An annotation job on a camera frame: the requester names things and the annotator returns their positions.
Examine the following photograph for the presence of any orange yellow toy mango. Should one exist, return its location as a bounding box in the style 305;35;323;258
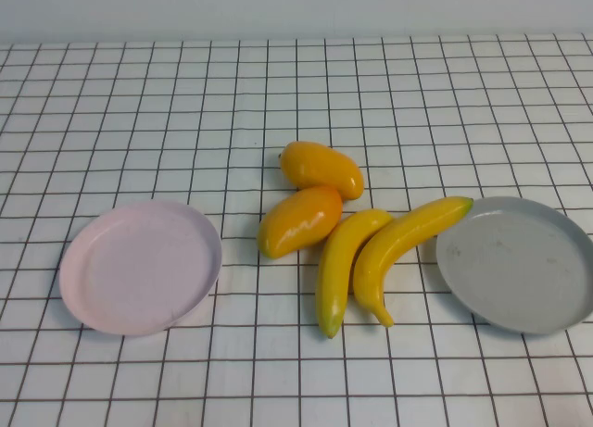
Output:
279;141;366;201
257;185;345;260

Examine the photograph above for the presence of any yellow banana green blunt tip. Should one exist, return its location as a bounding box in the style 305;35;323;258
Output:
315;208;395;340

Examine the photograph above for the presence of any yellow banana with curved stem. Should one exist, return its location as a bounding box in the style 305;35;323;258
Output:
352;195;475;329

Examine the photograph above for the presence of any pink round plate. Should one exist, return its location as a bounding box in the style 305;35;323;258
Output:
58;200;223;338

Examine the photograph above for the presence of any grey round plate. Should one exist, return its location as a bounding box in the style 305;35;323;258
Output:
435;195;593;335

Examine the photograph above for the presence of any white grid pattern tablecloth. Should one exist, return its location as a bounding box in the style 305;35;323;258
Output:
0;31;593;427

